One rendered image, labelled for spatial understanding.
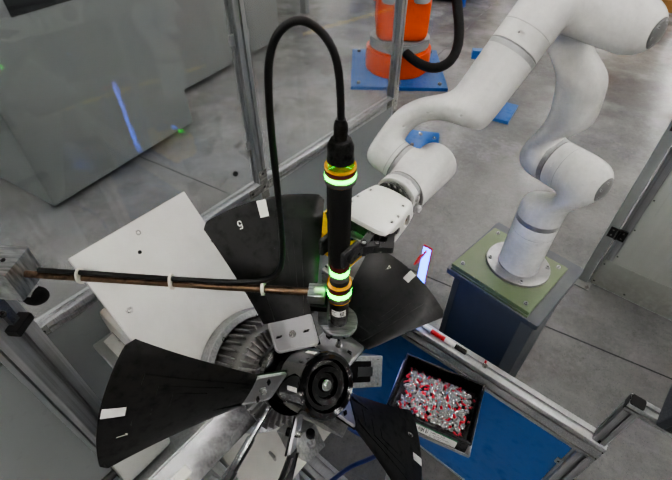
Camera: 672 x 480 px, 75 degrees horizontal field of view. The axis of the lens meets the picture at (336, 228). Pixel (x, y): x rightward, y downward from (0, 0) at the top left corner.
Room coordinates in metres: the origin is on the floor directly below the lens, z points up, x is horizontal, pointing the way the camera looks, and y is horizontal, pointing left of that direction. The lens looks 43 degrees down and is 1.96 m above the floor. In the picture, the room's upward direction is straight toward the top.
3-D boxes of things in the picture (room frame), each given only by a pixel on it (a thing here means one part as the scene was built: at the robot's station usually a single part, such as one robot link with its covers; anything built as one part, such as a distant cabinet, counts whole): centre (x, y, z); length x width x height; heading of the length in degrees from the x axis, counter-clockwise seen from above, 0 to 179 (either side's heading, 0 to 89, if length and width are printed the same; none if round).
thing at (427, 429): (0.52, -0.26, 0.85); 0.22 x 0.17 x 0.07; 64
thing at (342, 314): (0.48, -0.01, 1.47); 0.04 x 0.04 x 0.46
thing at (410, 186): (0.61, -0.11, 1.46); 0.09 x 0.03 x 0.08; 51
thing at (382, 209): (0.56, -0.07, 1.46); 0.11 x 0.10 x 0.07; 141
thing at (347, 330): (0.48, 0.00, 1.31); 0.09 x 0.07 x 0.10; 86
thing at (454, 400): (0.51, -0.26, 0.84); 0.19 x 0.14 x 0.05; 64
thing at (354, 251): (0.47, -0.04, 1.46); 0.07 x 0.03 x 0.03; 141
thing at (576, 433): (0.69, -0.31, 0.82); 0.90 x 0.04 x 0.08; 51
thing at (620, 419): (0.42, -0.64, 0.96); 0.03 x 0.03 x 0.20; 51
